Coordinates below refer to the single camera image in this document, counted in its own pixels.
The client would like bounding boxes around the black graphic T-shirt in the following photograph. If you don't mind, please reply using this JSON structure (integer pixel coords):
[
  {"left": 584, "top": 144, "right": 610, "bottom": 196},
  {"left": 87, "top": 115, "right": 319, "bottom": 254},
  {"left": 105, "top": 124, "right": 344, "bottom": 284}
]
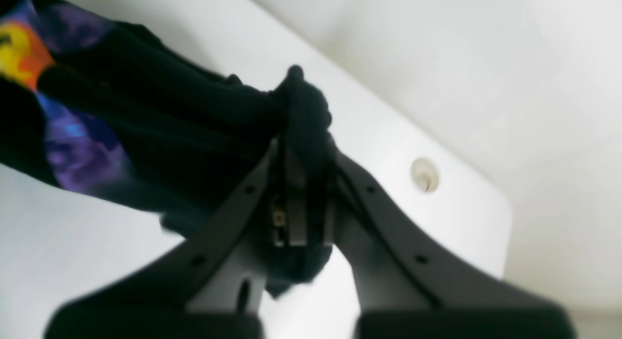
[{"left": 1, "top": 0, "right": 332, "bottom": 298}]

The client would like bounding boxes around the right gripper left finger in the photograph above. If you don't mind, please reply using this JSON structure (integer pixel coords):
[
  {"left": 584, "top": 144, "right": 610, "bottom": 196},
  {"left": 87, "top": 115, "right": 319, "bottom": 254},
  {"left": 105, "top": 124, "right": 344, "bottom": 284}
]
[{"left": 44, "top": 140, "right": 308, "bottom": 339}]

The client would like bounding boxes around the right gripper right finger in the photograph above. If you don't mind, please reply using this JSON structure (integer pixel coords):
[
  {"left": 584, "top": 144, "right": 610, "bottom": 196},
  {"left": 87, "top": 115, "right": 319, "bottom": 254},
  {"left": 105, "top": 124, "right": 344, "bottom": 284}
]
[{"left": 329, "top": 140, "right": 576, "bottom": 339}]

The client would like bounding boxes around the left table cable grommet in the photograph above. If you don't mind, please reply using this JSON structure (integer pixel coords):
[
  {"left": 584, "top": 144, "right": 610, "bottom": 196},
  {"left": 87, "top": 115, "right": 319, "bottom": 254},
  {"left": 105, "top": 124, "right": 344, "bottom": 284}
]
[{"left": 411, "top": 157, "right": 440, "bottom": 193}]

